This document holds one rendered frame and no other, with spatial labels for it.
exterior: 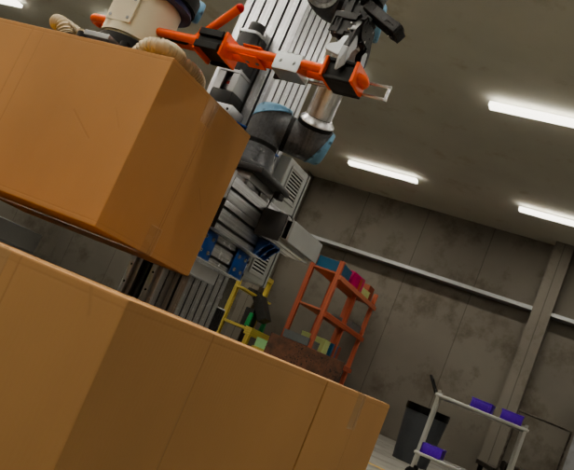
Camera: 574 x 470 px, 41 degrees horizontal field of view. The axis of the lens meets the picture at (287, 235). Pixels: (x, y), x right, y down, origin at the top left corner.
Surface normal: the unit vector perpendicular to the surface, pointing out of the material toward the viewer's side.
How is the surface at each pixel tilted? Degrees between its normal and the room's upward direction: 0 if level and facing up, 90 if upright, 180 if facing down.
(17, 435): 90
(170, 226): 90
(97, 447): 90
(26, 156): 90
